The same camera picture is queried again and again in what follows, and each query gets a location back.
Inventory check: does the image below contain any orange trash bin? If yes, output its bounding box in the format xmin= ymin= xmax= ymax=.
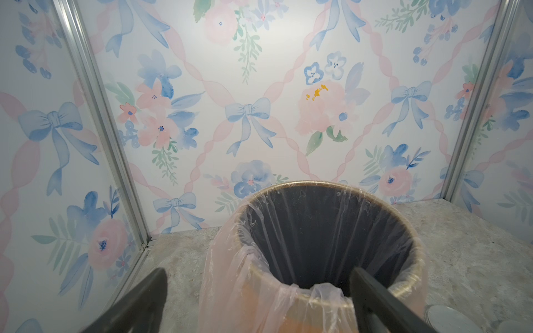
xmin=235 ymin=180 xmax=426 ymax=333

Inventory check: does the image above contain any grey metal jar lid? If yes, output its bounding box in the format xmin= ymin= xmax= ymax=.
xmin=425 ymin=305 xmax=483 ymax=333

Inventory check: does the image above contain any left aluminium corner post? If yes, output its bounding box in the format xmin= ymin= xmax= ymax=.
xmin=53 ymin=0 xmax=151 ymax=249

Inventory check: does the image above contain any right aluminium corner post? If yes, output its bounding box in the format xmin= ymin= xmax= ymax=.
xmin=441 ymin=1 xmax=526 ymax=202

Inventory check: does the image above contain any translucent plastic jar lid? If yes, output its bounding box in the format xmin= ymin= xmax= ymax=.
xmin=496 ymin=320 xmax=533 ymax=333

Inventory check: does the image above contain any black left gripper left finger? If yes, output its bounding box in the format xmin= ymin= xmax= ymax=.
xmin=83 ymin=268 xmax=168 ymax=333

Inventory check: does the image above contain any aluminium corner post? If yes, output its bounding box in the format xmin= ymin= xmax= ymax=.
xmin=53 ymin=0 xmax=151 ymax=249
xmin=441 ymin=1 xmax=526 ymax=202

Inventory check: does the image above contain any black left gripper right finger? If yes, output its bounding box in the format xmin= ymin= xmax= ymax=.
xmin=351 ymin=267 xmax=435 ymax=333

